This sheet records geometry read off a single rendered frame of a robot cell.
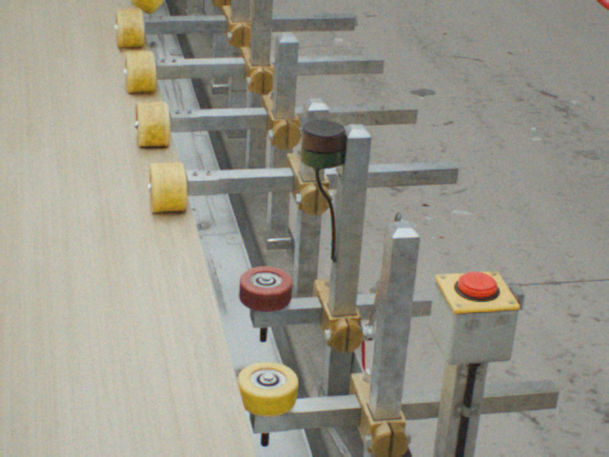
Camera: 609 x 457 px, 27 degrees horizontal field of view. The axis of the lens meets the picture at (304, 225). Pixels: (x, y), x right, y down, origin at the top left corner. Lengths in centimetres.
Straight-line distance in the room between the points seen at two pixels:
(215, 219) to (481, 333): 142
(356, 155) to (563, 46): 392
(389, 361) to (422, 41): 395
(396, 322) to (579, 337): 198
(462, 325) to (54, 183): 106
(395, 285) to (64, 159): 87
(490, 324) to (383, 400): 41
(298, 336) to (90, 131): 56
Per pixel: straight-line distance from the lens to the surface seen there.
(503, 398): 180
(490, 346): 133
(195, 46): 336
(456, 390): 137
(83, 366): 173
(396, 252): 157
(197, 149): 297
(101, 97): 253
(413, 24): 572
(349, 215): 182
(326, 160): 175
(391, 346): 164
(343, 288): 188
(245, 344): 227
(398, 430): 170
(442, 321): 133
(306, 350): 212
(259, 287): 189
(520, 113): 491
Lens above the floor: 190
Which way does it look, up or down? 29 degrees down
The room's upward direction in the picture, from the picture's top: 4 degrees clockwise
